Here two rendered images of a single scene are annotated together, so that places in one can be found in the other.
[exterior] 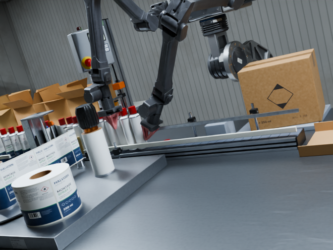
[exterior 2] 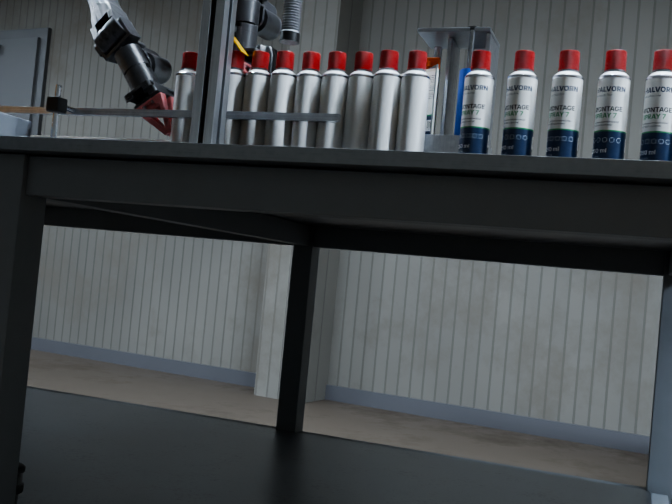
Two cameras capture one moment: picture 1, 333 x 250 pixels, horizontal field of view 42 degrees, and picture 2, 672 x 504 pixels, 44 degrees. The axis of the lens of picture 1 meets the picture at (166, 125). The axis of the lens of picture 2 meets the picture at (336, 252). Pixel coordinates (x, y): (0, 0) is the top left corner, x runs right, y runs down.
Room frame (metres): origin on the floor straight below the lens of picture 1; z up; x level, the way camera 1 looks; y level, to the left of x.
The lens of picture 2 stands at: (3.66, 0.04, 0.67)
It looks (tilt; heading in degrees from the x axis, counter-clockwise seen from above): 2 degrees up; 166
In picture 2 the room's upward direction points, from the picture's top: 5 degrees clockwise
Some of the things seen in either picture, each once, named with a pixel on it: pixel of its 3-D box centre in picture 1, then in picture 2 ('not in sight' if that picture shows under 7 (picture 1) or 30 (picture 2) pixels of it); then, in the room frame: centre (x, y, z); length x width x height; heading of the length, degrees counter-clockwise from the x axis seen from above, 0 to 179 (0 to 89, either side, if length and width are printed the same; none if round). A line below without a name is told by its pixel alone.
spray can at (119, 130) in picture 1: (121, 129); (231, 104); (2.04, 0.21, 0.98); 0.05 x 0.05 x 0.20
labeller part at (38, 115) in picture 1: (36, 115); (459, 37); (2.18, 0.61, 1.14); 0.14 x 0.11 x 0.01; 56
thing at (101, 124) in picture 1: (104, 131); (280, 105); (2.09, 0.30, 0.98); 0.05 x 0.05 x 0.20
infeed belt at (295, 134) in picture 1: (130, 153); not in sight; (2.03, 0.21, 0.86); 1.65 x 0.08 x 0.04; 56
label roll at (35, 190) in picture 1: (47, 193); not in sight; (1.45, 0.46, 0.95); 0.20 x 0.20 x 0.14
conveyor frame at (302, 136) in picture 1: (130, 154); not in sight; (2.03, 0.21, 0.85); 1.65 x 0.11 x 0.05; 56
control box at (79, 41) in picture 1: (91, 49); not in sight; (2.16, 0.25, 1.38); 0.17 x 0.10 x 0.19; 111
